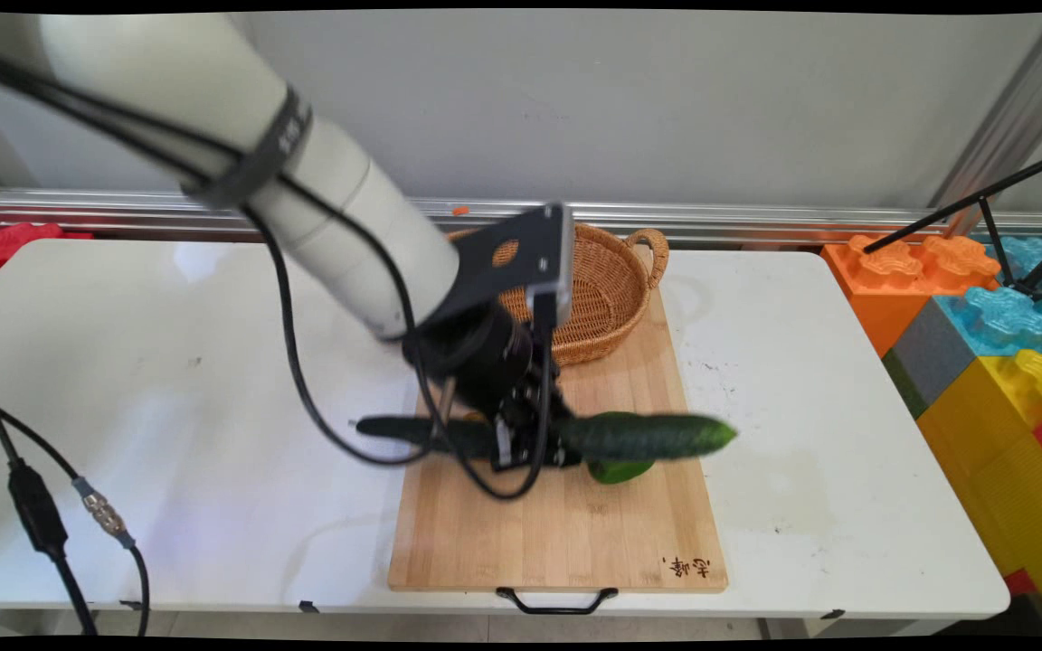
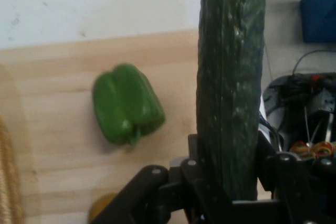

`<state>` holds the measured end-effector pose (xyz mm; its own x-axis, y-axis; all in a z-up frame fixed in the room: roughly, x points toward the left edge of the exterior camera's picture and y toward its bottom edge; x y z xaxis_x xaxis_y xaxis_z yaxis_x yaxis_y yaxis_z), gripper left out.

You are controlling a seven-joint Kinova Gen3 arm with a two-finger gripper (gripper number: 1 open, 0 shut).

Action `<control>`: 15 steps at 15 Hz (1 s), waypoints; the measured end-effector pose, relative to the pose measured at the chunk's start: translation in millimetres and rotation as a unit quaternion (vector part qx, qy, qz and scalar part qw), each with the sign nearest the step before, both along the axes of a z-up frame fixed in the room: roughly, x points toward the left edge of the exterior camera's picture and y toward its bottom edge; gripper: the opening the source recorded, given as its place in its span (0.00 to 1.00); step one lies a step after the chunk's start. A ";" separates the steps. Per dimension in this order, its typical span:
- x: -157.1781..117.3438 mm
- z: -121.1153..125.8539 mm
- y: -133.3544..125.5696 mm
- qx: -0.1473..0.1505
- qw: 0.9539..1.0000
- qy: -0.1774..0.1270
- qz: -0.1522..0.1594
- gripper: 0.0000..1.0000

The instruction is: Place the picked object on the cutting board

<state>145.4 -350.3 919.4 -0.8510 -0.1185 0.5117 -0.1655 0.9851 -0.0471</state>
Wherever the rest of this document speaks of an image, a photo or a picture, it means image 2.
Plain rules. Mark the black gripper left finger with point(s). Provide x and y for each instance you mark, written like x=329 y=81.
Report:
x=183 y=187

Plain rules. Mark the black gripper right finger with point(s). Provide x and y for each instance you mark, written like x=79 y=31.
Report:
x=302 y=190

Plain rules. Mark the dark green cucumber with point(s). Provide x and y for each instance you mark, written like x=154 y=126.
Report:
x=231 y=77

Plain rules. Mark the small orange fruit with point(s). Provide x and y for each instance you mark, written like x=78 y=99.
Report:
x=101 y=208

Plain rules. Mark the black electronic device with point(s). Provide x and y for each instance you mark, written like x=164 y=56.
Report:
x=294 y=95

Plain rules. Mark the green bell pepper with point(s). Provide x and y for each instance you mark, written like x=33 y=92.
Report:
x=126 y=103

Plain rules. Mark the woven wicker basket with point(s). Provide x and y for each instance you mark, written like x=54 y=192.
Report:
x=9 y=176

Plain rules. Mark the blue box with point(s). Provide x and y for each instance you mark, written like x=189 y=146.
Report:
x=320 y=6

